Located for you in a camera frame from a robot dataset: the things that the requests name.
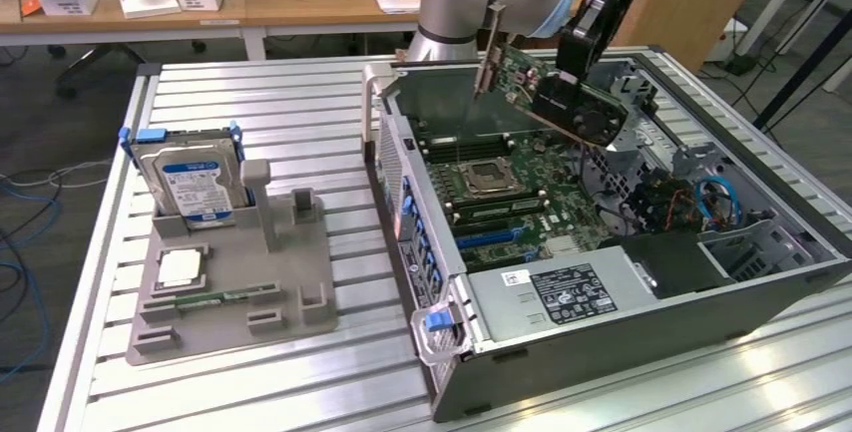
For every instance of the green Nvidia graphics card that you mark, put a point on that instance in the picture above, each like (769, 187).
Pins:
(565, 103)

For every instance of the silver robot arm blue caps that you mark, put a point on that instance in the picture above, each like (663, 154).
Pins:
(452, 18)

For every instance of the wooden cabinet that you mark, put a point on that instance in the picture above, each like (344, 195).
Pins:
(699, 23)

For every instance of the white floor unit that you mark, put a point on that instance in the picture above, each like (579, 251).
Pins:
(728, 48)

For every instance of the black power adapter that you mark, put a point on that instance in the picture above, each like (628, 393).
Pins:
(740, 65)

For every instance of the black slanted stand leg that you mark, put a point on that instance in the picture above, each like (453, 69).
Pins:
(803, 53)

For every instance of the metal CPU socket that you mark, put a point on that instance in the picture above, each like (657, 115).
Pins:
(487, 178)

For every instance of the installed RAM stick black chips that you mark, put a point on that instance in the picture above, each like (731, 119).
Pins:
(499, 207)

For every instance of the black expansion slot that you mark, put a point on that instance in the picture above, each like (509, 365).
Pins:
(485, 227)

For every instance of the light wooden desk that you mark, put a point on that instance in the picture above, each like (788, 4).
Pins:
(319, 8)
(100, 25)

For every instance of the silver finned heat sink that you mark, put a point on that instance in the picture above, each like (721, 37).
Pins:
(565, 246)

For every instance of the blue expansion slot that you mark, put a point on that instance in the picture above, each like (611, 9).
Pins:
(489, 238)

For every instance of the grey power supply unit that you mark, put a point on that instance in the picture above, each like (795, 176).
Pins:
(505, 312)

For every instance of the open dark PC case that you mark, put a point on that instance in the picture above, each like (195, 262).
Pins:
(599, 342)

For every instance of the blue case release latch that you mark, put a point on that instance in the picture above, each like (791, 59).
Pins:
(437, 323)

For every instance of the white box round insert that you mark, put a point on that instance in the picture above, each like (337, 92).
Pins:
(149, 3)

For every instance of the hard disk in blue caddy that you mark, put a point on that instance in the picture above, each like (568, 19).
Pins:
(193, 187)

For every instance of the grey printed parts rack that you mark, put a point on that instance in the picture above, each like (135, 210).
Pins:
(240, 272)

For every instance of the black office chair base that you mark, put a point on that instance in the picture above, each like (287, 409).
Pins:
(100, 55)

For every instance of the silver CPU chip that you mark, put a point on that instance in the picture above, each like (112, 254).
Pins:
(181, 270)

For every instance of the green RAM stick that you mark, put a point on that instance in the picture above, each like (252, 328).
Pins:
(200, 300)

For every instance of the orange card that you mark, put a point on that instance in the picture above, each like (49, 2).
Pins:
(29, 3)

